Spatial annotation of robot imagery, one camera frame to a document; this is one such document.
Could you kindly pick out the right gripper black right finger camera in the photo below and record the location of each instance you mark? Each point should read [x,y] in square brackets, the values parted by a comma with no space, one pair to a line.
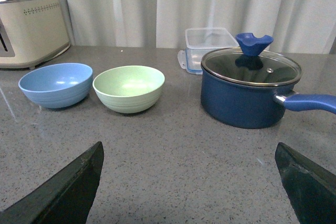
[309,187]

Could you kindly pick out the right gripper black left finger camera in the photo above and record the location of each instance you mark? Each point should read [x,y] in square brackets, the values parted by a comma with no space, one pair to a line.
[67,197]

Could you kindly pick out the blue bowl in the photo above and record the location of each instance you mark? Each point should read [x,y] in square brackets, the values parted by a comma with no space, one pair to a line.
[57,86]

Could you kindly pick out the green bowl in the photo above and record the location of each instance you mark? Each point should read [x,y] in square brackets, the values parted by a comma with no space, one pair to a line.
[129,89]

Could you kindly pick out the dark blue saucepan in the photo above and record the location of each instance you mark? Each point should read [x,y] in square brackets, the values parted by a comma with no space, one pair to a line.
[253,107]

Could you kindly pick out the glass lid with blue knob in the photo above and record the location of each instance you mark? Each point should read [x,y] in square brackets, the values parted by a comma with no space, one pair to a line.
[251,64]

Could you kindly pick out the cream two-slot toaster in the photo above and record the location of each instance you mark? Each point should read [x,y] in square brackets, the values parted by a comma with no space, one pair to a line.
[32,32]

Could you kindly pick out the clear plastic food container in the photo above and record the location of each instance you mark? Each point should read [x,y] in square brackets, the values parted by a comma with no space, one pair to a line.
[200,41]

